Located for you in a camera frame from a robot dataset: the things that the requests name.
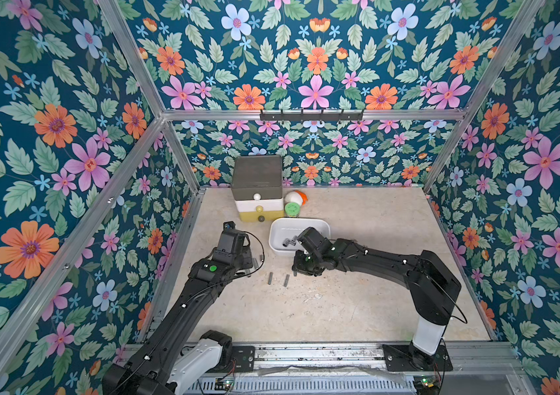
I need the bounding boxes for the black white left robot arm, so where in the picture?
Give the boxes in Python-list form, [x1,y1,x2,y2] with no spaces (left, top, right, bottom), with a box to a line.
[102,222,259,394]

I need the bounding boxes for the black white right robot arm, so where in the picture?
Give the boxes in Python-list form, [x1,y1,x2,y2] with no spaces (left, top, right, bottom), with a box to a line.
[292,227,462,371]

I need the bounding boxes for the white plastic storage tray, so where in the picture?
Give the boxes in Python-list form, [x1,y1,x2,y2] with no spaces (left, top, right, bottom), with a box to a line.
[268,217,331,257]

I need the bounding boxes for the grey white yellow drawer box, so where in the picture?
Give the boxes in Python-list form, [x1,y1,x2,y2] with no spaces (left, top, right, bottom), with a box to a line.
[232,156,285,222]

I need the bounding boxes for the sockets pile in tray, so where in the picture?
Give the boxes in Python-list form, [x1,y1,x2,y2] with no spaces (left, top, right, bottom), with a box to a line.
[282,238,296,248]

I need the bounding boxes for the white orange ball toy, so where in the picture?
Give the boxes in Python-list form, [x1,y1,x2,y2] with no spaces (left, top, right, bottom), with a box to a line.
[284,190,308,206]

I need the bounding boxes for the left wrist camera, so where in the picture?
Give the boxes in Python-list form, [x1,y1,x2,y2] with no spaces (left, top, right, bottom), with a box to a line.
[222,222,237,234]

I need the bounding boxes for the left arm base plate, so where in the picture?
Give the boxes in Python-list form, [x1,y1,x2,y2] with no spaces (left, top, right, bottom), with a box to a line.
[209,346,256,375]

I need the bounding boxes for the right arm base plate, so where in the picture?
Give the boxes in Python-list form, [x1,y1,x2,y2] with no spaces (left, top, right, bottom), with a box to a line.
[381,339,453,373]

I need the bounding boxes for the black wall hook rail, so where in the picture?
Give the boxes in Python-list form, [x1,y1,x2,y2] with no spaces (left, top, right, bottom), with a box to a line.
[259,110,364,123]

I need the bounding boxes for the aluminium front rail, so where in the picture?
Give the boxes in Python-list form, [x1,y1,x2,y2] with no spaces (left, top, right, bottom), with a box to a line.
[106,341,538,395]

